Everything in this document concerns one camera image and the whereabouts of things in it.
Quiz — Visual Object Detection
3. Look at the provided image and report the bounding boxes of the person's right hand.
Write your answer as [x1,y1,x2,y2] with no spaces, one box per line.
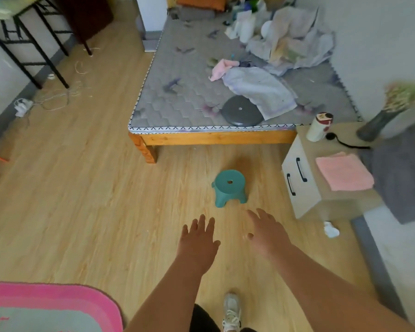
[246,208,294,261]

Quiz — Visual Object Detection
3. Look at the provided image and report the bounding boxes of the person's black shorts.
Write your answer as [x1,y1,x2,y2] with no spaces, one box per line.
[189,303,257,332]

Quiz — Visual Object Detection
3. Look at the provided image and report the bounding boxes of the pink cloth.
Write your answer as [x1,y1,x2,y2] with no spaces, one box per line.
[208,59,240,82]

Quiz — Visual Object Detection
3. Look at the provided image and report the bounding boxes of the person's right forearm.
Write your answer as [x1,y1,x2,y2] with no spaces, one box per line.
[267,243,415,332]

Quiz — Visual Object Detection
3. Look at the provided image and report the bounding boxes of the folded pink towel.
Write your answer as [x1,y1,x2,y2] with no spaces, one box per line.
[315,151,375,192]

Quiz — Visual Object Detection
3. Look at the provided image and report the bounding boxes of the dark brown cabinet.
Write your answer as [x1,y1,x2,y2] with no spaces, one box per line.
[51,0,114,44]

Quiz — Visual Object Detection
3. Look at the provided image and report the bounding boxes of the black metal frame table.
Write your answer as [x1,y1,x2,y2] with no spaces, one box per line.
[0,0,93,90]

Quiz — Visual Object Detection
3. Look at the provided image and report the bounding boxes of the white bottle with red label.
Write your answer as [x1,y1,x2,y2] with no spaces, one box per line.
[306,112,334,143]

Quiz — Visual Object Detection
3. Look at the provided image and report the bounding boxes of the dark vase with dried flowers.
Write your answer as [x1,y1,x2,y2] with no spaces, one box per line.
[356,82,415,142]

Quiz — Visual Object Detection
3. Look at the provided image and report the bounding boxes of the beige nightstand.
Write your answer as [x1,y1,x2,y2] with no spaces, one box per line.
[281,121,385,220]

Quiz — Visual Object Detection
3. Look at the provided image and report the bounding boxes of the white power strip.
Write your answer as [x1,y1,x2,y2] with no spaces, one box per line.
[13,98,34,118]

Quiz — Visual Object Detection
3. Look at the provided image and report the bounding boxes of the pink and grey rug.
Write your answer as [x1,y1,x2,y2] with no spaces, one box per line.
[0,281,124,332]

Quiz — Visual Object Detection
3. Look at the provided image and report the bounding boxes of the black cable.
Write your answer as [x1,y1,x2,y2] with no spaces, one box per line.
[325,133,371,150]

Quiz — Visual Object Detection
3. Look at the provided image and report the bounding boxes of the grey blanket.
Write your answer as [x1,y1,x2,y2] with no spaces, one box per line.
[358,112,415,225]

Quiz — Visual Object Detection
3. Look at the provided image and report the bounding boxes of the crumpled white sheet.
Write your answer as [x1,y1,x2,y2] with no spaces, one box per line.
[246,6,336,77]

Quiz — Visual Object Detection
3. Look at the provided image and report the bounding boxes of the white cabinet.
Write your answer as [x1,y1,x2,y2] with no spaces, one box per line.
[134,0,169,53]

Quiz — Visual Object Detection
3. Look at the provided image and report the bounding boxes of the person's left forearm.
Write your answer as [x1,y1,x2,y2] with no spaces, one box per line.
[124,261,205,332]

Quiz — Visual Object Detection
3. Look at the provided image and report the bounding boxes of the person's left hand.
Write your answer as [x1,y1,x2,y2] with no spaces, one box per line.
[176,214,221,274]

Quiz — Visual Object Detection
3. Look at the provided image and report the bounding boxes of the grey round cushion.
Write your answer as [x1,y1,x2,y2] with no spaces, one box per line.
[221,95,265,128]

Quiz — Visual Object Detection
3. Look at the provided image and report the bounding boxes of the white sneaker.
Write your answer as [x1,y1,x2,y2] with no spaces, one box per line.
[222,293,243,332]

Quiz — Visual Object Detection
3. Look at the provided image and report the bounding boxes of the teal plastic stool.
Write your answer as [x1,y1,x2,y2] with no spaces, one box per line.
[211,169,248,209]

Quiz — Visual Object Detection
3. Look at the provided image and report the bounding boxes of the white plastic bottle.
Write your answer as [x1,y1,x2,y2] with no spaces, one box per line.
[239,13,257,44]

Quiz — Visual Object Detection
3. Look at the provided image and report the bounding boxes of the pale lavender towel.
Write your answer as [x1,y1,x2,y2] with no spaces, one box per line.
[222,66,298,121]

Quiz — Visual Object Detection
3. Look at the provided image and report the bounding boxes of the grey quilted mattress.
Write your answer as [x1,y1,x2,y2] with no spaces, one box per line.
[127,7,364,132]

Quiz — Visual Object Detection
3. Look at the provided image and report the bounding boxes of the crumpled white tissue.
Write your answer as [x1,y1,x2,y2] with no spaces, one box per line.
[323,221,340,239]

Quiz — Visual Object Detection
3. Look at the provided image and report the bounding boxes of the wooden bed frame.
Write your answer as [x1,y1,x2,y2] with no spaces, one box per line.
[128,129,298,164]

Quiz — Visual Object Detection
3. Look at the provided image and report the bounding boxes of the white cable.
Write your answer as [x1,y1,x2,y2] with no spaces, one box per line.
[34,47,101,112]

